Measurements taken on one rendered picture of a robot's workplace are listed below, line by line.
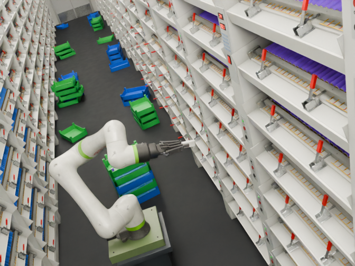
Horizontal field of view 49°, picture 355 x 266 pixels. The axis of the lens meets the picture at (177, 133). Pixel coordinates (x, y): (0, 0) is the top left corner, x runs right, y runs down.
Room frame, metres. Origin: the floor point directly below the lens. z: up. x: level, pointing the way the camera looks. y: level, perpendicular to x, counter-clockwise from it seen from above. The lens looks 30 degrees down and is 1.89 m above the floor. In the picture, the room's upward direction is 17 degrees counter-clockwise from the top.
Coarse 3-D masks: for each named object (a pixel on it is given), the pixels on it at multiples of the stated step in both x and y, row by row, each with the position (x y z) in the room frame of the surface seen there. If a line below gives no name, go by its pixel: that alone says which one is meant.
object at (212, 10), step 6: (186, 0) 1.76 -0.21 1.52; (192, 0) 1.65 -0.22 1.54; (198, 0) 1.56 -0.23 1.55; (204, 0) 1.51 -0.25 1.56; (210, 0) 1.47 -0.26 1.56; (198, 6) 1.61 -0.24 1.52; (204, 6) 1.51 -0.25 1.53; (210, 6) 1.43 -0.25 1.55; (210, 12) 1.47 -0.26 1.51; (216, 12) 1.40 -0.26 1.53
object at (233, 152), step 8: (208, 120) 1.97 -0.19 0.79; (216, 120) 1.96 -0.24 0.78; (208, 128) 1.95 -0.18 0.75; (216, 128) 1.91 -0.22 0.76; (216, 136) 1.84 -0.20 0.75; (224, 136) 1.80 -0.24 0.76; (232, 136) 1.76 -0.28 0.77; (224, 144) 1.74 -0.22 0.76; (232, 144) 1.70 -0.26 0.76; (232, 152) 1.64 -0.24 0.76; (240, 168) 1.54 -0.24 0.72; (248, 168) 1.47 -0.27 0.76; (248, 176) 1.42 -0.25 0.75
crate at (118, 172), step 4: (104, 160) 2.58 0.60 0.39; (104, 164) 2.57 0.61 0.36; (108, 164) 2.60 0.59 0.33; (136, 164) 2.46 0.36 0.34; (140, 164) 2.47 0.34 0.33; (108, 168) 2.56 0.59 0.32; (116, 168) 2.52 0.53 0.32; (124, 168) 2.43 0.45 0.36; (128, 168) 2.44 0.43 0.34; (132, 168) 2.45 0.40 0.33; (108, 172) 2.48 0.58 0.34; (112, 172) 2.41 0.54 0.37; (116, 172) 2.42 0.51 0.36; (120, 172) 2.42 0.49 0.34; (124, 172) 2.43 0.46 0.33; (112, 176) 2.41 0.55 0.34; (116, 176) 2.41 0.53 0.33
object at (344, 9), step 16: (352, 48) 0.65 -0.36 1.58; (352, 64) 0.65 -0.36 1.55; (352, 80) 0.66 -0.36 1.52; (352, 96) 0.66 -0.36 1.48; (352, 112) 0.66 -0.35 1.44; (352, 128) 0.66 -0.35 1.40; (352, 144) 0.66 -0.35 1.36; (352, 160) 0.67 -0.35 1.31; (352, 176) 0.67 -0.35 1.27; (352, 192) 0.67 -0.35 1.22; (352, 208) 0.68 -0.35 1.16
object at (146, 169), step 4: (148, 164) 2.49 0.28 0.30; (140, 168) 2.47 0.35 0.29; (144, 168) 2.47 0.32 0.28; (148, 168) 2.48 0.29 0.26; (136, 172) 2.46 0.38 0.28; (140, 172) 2.46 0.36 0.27; (144, 172) 2.47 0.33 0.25; (124, 176) 2.43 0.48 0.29; (128, 176) 2.44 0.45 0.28; (132, 176) 2.44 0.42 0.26; (136, 176) 2.45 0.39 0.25; (112, 180) 2.49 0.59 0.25; (116, 180) 2.41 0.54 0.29; (120, 180) 2.42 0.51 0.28; (124, 180) 2.43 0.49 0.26; (128, 180) 2.43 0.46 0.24; (116, 184) 2.41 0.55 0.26; (120, 184) 2.42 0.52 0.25
